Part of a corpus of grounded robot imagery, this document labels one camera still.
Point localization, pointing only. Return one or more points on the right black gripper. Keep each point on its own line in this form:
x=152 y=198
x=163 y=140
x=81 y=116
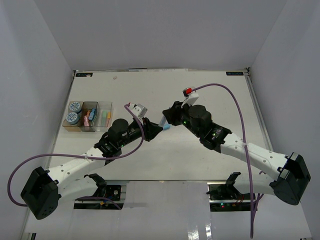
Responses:
x=172 y=115

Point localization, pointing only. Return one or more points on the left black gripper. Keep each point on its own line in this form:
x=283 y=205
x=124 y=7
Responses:
x=151 y=130

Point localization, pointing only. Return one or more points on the blue highlighter pen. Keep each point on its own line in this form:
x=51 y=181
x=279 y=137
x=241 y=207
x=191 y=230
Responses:
x=162 y=122

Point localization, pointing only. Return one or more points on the green highlighter pen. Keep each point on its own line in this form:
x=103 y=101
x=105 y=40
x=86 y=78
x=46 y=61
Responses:
x=103 y=120

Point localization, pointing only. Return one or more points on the blue correction tape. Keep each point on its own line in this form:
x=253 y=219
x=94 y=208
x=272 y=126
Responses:
x=92 y=114

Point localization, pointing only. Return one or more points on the orange correction tape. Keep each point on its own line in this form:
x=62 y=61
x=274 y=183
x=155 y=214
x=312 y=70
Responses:
x=88 y=114

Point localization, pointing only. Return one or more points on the pink correction tape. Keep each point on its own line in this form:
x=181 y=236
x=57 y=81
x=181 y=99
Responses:
x=85 y=121

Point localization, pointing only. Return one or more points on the blue cleaning gel jar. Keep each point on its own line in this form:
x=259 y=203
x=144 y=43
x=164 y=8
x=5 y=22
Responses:
x=75 y=107
x=72 y=118

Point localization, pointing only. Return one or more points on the blue highlighter cap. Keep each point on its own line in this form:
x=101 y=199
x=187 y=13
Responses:
x=166 y=127

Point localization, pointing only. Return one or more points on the orange pink highlighter pen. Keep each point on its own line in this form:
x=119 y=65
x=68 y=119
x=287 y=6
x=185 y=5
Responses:
x=108 y=119

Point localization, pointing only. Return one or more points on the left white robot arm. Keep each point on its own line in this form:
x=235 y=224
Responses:
x=45 y=189

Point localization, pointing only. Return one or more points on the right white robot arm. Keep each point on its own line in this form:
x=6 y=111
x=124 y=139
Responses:
x=288 y=174

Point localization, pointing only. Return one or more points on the clear compartment organizer tray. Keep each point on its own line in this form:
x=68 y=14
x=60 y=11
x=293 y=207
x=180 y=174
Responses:
x=95 y=125

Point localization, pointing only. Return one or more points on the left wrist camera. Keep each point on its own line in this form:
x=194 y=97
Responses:
x=138 y=110

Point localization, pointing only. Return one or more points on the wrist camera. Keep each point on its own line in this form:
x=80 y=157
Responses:
x=190 y=95
x=138 y=110

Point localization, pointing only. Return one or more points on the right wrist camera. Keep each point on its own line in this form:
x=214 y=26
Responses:
x=190 y=95

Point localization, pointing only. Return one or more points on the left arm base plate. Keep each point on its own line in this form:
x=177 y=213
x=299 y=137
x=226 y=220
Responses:
x=111 y=192

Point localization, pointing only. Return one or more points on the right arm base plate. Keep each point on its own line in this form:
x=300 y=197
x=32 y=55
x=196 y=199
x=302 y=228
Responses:
x=225 y=198

